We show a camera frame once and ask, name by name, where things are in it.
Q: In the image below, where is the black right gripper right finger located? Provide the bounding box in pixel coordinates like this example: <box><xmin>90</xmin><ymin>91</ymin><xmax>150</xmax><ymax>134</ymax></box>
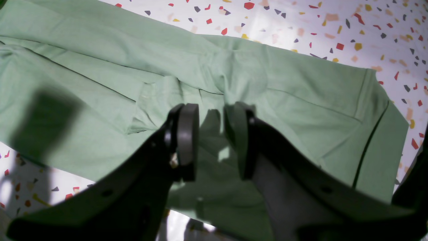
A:
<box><xmin>225</xmin><ymin>102</ymin><xmax>425</xmax><ymax>241</ymax></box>

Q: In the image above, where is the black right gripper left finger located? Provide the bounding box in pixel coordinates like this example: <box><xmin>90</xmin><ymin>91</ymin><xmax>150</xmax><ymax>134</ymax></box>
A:
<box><xmin>7</xmin><ymin>103</ymin><xmax>199</xmax><ymax>240</ymax></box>

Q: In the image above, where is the light green T-shirt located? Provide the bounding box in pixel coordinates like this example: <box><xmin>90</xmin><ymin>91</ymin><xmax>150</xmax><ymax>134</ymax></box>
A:
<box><xmin>1</xmin><ymin>0</ymin><xmax>408</xmax><ymax>241</ymax></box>

